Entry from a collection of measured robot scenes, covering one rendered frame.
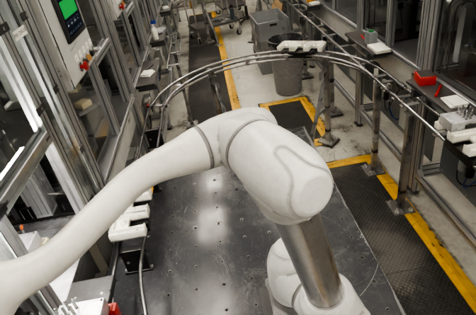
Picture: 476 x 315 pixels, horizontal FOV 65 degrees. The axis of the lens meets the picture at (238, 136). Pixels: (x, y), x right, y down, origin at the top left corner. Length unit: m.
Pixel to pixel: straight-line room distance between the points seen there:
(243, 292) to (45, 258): 0.95
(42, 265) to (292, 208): 0.40
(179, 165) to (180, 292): 0.84
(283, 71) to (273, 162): 3.47
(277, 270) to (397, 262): 1.32
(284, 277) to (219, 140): 0.59
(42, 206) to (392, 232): 1.97
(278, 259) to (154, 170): 0.59
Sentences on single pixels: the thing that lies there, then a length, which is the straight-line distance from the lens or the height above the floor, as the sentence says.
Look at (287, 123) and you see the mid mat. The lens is 3.68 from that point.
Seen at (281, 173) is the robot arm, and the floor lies 1.48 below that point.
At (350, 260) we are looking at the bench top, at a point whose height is 0.68.
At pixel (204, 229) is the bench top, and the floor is 0.68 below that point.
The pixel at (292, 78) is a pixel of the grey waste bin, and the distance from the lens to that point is 4.14.
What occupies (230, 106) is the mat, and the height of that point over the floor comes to 0.01.
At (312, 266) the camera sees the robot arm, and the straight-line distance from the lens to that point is 0.91.
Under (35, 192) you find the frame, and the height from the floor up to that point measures 1.05.
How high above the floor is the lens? 1.87
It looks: 31 degrees down
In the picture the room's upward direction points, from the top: 10 degrees counter-clockwise
